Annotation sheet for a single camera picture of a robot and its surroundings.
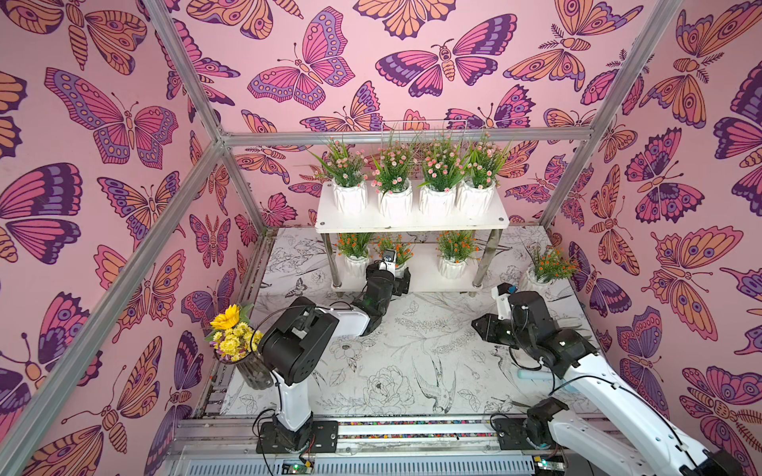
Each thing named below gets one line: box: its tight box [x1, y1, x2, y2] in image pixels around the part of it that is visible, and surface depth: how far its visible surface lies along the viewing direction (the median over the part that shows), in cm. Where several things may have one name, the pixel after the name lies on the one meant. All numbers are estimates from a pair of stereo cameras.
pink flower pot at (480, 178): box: [462, 131, 510, 218], surface depth 73 cm
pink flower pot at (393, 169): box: [370, 138, 419, 218], surface depth 69 cm
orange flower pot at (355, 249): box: [333, 232, 373, 278], surface depth 91 cm
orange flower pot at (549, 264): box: [520, 244, 582, 292], surface depth 94 cm
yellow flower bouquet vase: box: [204, 303, 274, 391], surface depth 68 cm
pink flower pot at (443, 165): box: [416, 134, 467, 220], surface depth 70 cm
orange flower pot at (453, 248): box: [435, 230, 481, 280], surface depth 92 cm
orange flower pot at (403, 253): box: [371, 234, 415, 280], surface depth 87 cm
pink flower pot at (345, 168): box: [308, 138, 369, 214], surface depth 74 cm
